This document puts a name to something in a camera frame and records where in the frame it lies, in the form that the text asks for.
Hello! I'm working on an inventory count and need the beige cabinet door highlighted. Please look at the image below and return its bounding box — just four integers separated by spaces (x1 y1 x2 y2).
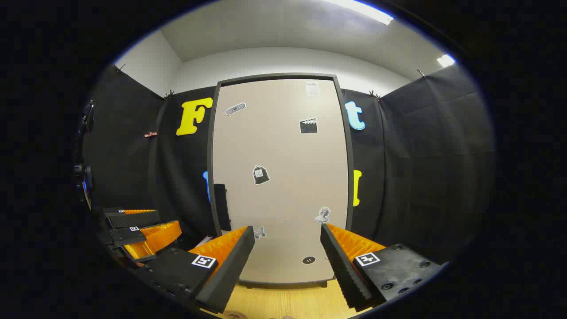
212 78 349 284

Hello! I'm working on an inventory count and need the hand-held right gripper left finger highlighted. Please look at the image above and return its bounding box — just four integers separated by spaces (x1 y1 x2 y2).
133 225 256 314

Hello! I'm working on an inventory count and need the black cabinet door handle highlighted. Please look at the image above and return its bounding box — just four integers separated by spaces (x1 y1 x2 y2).
214 183 232 232

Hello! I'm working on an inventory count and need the long ceiling light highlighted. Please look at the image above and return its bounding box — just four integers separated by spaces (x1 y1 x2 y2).
321 0 395 26

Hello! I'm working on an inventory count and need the dark grey cabinet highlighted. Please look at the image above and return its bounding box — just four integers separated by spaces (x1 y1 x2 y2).
207 73 356 288

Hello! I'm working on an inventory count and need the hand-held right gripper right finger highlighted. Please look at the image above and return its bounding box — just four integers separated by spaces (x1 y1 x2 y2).
319 223 449 312

